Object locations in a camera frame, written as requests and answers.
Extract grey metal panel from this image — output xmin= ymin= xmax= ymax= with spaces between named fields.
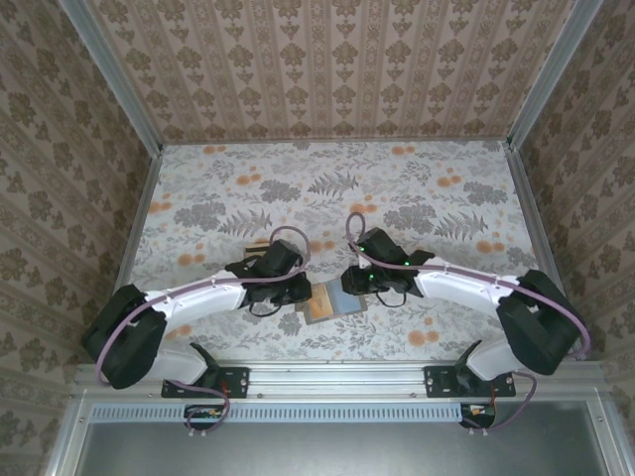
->
xmin=47 ymin=389 xmax=635 ymax=476

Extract thin black right gripper cable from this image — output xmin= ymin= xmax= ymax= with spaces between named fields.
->
xmin=375 ymin=290 xmax=409 ymax=309

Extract brown printed card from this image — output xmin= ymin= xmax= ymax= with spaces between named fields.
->
xmin=306 ymin=285 xmax=334 ymax=321

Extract grey card holder clear sleeves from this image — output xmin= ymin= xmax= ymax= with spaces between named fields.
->
xmin=295 ymin=280 xmax=369 ymax=328

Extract thin black left gripper cable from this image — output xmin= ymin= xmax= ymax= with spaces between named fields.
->
xmin=246 ymin=296 xmax=285 ymax=318

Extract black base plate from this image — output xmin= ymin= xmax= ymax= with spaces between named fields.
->
xmin=423 ymin=365 xmax=517 ymax=400
xmin=161 ymin=365 xmax=250 ymax=400

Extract aluminium front frame rail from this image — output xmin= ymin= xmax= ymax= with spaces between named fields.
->
xmin=73 ymin=360 xmax=604 ymax=398

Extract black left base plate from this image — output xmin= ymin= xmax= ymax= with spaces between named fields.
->
xmin=161 ymin=365 xmax=250 ymax=400

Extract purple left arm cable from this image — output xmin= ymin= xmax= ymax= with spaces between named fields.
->
xmin=93 ymin=225 xmax=314 ymax=438

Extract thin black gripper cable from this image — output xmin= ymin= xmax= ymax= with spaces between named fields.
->
xmin=246 ymin=296 xmax=285 ymax=318
xmin=375 ymin=290 xmax=409 ymax=309

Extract aluminium side rail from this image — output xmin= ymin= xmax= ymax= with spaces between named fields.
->
xmin=93 ymin=146 xmax=165 ymax=366
xmin=504 ymin=143 xmax=590 ymax=362

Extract white slotted cable duct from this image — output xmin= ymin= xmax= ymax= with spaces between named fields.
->
xmin=91 ymin=402 xmax=492 ymax=423

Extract aluminium corner post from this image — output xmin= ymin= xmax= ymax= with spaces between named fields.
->
xmin=506 ymin=0 xmax=605 ymax=150
xmin=58 ymin=0 xmax=165 ymax=156

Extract small circuit board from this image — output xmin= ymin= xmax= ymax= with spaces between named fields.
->
xmin=184 ymin=404 xmax=224 ymax=430
xmin=459 ymin=402 xmax=497 ymax=428

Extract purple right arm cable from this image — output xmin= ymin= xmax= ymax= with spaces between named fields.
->
xmin=344 ymin=212 xmax=592 ymax=438

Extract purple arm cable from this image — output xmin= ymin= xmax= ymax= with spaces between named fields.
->
xmin=344 ymin=212 xmax=592 ymax=438
xmin=93 ymin=225 xmax=314 ymax=438

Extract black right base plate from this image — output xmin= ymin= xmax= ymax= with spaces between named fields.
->
xmin=423 ymin=365 xmax=517 ymax=400

